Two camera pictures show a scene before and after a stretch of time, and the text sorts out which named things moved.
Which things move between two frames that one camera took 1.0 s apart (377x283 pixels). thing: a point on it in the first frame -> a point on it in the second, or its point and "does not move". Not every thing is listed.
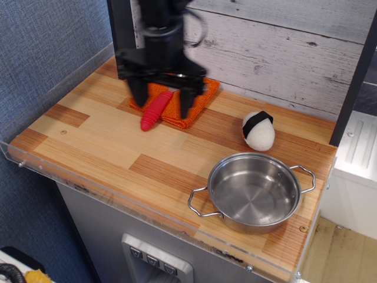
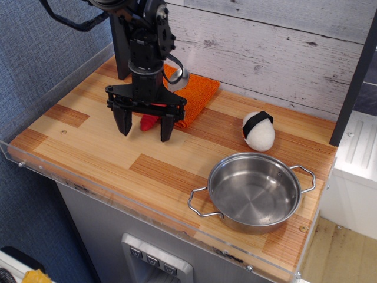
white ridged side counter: (351, 200) does not move
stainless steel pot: (254, 193) does not move
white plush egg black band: (258, 131) does not move
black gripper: (162, 61) -> (146, 94)
